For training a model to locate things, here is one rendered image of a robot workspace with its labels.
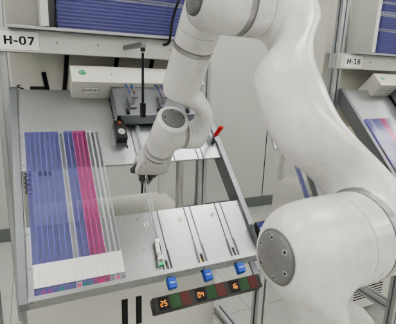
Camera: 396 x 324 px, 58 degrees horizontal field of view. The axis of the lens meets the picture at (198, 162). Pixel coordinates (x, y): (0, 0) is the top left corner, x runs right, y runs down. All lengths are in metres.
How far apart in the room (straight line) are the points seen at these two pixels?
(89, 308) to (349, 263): 1.12
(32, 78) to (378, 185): 1.25
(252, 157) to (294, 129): 2.97
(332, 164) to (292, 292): 0.19
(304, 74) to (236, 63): 2.74
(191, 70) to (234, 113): 2.49
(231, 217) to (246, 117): 2.22
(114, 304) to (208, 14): 1.12
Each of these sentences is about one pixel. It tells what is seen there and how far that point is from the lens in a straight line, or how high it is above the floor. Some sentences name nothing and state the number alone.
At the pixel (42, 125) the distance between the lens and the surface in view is 1.27.
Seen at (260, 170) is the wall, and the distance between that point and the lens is 3.55.
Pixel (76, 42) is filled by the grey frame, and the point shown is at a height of 1.35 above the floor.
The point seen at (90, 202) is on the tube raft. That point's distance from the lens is 1.10.
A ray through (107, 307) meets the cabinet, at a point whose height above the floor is 0.43.
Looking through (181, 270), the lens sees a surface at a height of 0.73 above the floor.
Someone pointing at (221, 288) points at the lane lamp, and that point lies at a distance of 1.11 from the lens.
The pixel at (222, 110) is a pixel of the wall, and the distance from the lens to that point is 3.22.
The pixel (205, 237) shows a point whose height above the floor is 0.77.
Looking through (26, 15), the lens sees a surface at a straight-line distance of 1.50.
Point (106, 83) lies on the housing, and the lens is 1.32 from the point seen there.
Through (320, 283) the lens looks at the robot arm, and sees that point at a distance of 0.42.
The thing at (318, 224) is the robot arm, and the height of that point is 1.11.
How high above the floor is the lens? 1.27
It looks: 14 degrees down
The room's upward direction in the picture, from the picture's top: 2 degrees clockwise
